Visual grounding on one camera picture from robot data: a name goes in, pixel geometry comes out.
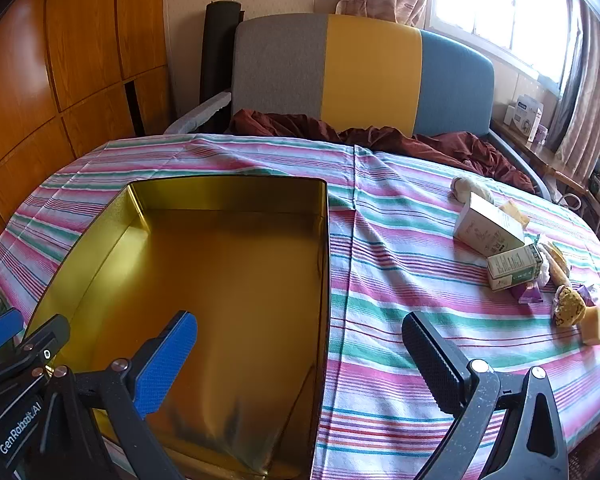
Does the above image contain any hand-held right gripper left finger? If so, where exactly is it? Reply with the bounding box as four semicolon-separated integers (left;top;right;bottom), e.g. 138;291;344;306
45;311;198;480

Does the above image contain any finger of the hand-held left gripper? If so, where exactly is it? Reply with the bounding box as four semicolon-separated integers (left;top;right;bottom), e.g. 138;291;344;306
0;308;25;357
0;314;71;396

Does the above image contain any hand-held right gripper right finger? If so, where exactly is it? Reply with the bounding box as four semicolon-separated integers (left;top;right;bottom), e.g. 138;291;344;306
402;311;570;480

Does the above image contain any gold metal tin box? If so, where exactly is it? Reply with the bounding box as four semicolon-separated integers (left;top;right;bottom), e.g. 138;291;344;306
25;176;331;480

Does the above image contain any green white small carton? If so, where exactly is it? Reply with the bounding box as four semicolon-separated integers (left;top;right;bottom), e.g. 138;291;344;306
486;244;543;292

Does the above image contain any white rectangular carton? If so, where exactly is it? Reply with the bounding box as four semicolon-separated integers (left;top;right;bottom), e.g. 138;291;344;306
452;192;526;257

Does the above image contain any yellow bread snack packet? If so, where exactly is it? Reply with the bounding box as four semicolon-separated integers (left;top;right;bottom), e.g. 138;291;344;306
540;242;573;288

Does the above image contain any yellow sponge cube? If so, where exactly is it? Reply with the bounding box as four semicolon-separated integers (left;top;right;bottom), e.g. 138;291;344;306
499;200;531;228

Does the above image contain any wooden side table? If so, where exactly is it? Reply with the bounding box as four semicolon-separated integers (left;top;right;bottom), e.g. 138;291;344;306
490;125;600;241

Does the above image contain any white printed box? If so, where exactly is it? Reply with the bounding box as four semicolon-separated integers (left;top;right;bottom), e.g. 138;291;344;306
505;95;544;142

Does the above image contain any maroon blanket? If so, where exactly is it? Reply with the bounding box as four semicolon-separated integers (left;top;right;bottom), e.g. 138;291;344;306
225;110;536;193

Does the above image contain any wooden wardrobe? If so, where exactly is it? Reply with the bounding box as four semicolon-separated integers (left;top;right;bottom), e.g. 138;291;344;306
0;0;173;261

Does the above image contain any grey yellow blue sofa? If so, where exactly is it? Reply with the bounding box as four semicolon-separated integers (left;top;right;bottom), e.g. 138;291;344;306
165;12;551;201

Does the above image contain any grey pink side curtain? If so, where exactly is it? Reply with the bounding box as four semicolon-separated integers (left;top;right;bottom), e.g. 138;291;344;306
550;0;600;186

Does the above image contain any black rolled mat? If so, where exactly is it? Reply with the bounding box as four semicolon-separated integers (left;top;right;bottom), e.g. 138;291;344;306
201;1;243;111

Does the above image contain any window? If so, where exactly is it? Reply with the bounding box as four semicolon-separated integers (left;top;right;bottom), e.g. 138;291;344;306
425;0;581;91

